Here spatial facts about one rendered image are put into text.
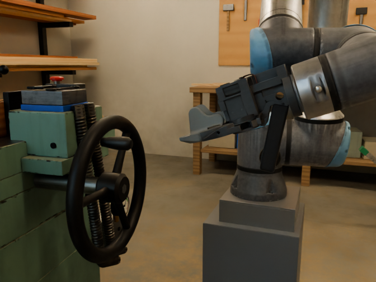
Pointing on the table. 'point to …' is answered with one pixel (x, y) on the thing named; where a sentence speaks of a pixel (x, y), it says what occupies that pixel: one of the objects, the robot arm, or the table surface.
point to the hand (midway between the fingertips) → (188, 140)
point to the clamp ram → (11, 104)
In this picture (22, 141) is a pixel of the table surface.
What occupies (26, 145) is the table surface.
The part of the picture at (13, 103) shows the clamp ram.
